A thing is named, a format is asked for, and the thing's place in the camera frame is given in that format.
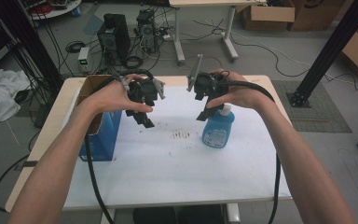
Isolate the blue cardboard box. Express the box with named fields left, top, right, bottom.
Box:
left=75, top=74, right=124, bottom=162

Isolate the person's right hand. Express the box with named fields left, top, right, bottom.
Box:
left=205, top=68, right=272, bottom=110

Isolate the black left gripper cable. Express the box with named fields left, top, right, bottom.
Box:
left=84, top=133, right=116, bottom=224

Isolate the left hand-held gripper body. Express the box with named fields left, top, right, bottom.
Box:
left=119, top=75, right=166, bottom=110

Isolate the open-sided computer tower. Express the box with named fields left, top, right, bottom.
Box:
left=135, top=8, right=158, bottom=54

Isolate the coiled black cable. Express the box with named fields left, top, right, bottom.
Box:
left=65, top=40, right=87, bottom=54

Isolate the blue bottle with white cap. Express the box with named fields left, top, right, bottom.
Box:
left=201, top=104, right=236, bottom=149

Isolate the white table mat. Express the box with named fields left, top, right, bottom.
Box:
left=62, top=85, right=294, bottom=210

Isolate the person's left hand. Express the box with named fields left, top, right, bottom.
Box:
left=85, top=73, right=154, bottom=115

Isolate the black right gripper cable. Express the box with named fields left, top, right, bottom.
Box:
left=217, top=79, right=282, bottom=224

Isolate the black computer tower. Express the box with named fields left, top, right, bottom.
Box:
left=96, top=13, right=131, bottom=67

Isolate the grey floor mat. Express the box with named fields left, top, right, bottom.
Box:
left=271, top=79, right=353, bottom=134

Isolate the white cloth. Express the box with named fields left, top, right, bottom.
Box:
left=0, top=68, right=33, bottom=126

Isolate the white-legged desk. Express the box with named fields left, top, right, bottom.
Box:
left=168, top=0, right=267, bottom=64

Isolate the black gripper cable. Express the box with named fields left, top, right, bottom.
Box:
left=84, top=133, right=116, bottom=224
left=217, top=79, right=282, bottom=224

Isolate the black metal stand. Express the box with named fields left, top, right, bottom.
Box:
left=286, top=0, right=358, bottom=109

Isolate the round white table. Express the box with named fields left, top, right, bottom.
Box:
left=20, top=0, right=83, bottom=21

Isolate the small grey power supply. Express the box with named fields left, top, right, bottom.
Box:
left=77, top=46, right=91, bottom=75

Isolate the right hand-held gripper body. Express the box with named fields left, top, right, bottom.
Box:
left=186, top=53, right=230, bottom=112

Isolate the black metal frame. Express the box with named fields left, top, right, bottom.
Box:
left=0, top=0, right=65, bottom=94

